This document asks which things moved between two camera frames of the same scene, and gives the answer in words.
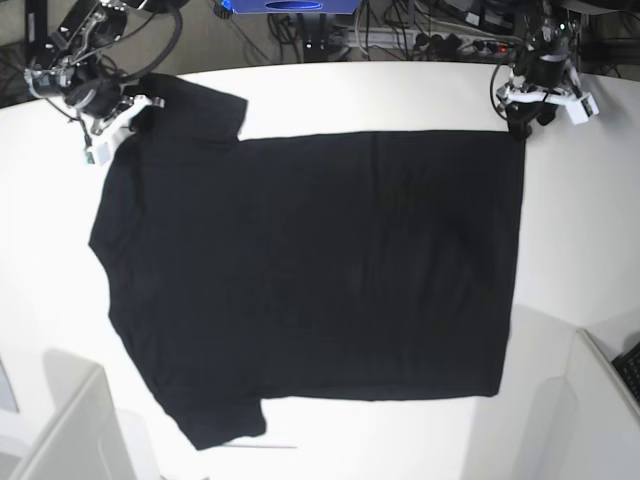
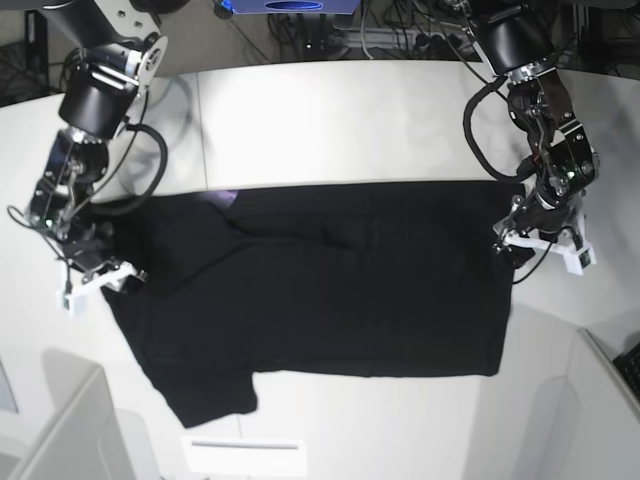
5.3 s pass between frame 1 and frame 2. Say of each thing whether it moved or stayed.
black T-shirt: moved
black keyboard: stayed
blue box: stayed
